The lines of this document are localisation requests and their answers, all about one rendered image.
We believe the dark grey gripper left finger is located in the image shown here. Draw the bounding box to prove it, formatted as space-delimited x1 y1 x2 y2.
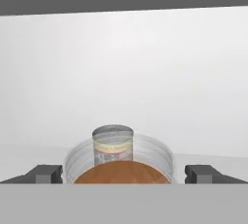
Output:
0 164 64 185

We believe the grey labelled can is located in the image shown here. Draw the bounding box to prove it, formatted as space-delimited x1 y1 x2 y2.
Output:
91 124 135 167

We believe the clear honey bottle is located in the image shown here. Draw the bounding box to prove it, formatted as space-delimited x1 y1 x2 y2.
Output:
63 132 176 185

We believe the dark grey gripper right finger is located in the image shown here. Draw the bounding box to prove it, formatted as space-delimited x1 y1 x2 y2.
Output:
184 164 248 185

